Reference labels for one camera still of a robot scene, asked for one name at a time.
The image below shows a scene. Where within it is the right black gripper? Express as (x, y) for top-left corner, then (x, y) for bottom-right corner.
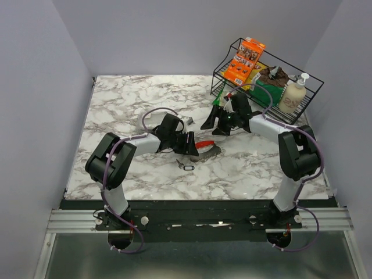
(200, 104), (239, 137)

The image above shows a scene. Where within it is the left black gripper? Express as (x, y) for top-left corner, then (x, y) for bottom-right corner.
(168, 130), (199, 156)

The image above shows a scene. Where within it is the metal keyring coil red holder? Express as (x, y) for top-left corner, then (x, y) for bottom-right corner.
(189, 140), (221, 163)

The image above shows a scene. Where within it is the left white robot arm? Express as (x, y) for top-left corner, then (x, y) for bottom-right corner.
(85, 113), (199, 230)

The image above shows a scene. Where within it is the black key tag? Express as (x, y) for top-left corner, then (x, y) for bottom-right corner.
(182, 165), (195, 171)

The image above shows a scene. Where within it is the small silver key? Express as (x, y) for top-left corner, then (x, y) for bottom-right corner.
(176, 159), (184, 169)

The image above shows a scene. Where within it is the white green pouch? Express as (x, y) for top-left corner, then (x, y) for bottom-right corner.
(212, 87), (262, 117)

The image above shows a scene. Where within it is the yellow snack packet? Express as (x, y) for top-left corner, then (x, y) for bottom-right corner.
(242, 61), (267, 84)

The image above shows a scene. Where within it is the green and brown bag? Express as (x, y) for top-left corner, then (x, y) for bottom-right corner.
(249, 66), (289, 108)

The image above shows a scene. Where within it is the orange snack box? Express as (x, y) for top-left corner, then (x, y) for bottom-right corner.
(224, 38), (266, 85)

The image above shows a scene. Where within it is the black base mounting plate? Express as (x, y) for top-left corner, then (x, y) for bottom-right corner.
(59, 199), (314, 244)

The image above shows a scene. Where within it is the cream pump soap bottle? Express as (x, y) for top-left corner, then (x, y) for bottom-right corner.
(278, 73), (310, 113)

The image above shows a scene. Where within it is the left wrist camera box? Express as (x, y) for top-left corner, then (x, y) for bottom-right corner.
(181, 116), (194, 126)

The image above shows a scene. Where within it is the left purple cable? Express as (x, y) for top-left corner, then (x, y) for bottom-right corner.
(100, 108), (181, 254)

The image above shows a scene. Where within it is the purple cable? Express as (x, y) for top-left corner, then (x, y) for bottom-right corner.
(100, 108), (181, 254)
(226, 84), (326, 253)

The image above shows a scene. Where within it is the black wire shelf rack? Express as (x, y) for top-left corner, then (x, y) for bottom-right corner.
(210, 38), (324, 124)

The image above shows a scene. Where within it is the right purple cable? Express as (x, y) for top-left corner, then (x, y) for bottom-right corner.
(226, 84), (326, 253)

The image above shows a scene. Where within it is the aluminium extrusion rail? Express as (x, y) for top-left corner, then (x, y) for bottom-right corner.
(46, 209), (102, 234)

